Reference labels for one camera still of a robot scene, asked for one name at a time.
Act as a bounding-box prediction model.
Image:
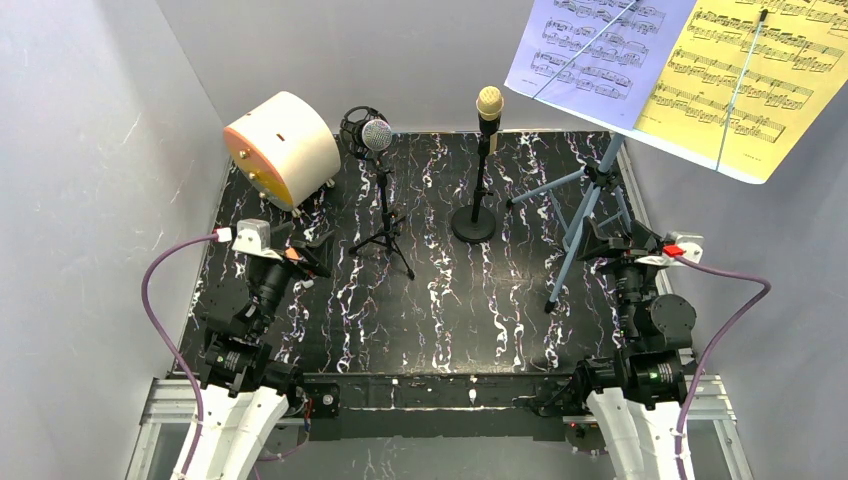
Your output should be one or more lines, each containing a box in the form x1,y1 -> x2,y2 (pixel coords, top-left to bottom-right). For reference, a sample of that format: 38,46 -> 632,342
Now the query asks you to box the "silver microphone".
339,106 -> 415,280

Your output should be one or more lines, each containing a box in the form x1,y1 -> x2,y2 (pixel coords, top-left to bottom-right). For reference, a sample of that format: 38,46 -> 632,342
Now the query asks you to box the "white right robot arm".
574,218 -> 698,479

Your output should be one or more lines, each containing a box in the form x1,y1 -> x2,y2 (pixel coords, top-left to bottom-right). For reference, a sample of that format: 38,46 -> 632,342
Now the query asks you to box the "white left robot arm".
171,219 -> 335,479

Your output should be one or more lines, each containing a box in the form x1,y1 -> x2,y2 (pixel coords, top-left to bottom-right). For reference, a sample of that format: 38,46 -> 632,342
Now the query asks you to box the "blue music stand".
505,133 -> 633,314

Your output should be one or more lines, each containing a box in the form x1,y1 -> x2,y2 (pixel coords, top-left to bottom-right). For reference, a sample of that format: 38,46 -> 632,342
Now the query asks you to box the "white and orange drum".
223,91 -> 341,213

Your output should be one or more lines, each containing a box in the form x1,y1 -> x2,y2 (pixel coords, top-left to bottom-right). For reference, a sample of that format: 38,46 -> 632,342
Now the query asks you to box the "beige microphone on round stand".
451,86 -> 504,244

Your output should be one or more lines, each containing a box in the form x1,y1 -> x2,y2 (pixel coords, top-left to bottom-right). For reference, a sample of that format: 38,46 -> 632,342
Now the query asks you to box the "lavender sheet music page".
505,0 -> 695,131

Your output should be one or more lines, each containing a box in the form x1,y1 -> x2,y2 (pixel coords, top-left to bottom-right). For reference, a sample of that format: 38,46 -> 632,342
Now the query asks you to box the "yellow sheet music page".
634,0 -> 847,184

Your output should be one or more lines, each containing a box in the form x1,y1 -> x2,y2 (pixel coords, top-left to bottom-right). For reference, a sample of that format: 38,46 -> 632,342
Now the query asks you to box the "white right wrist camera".
636,231 -> 704,268

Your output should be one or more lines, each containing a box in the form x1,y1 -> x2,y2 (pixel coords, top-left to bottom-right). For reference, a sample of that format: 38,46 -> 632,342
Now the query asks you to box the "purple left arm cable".
140,232 -> 220,473

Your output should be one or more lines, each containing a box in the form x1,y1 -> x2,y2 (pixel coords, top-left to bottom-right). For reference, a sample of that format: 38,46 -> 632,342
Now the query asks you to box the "aluminium frame rail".
127,373 -> 754,479

